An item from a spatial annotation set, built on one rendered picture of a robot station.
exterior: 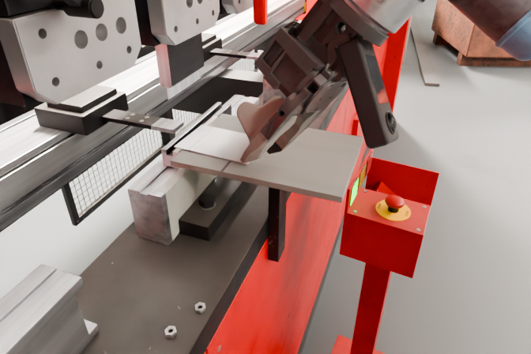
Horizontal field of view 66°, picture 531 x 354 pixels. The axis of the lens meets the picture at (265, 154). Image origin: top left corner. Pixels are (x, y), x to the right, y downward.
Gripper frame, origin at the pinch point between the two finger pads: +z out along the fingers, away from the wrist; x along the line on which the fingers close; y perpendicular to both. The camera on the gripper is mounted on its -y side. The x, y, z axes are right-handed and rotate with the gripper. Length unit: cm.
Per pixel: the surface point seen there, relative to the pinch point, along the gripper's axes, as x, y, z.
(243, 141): -11.1, 7.4, 7.8
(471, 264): -144, -63, 41
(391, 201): -39.2, -15.9, 7.1
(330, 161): -13.1, -4.7, -0.3
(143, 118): -8.0, 23.6, 18.7
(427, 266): -133, -51, 52
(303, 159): -11.6, -1.7, 2.2
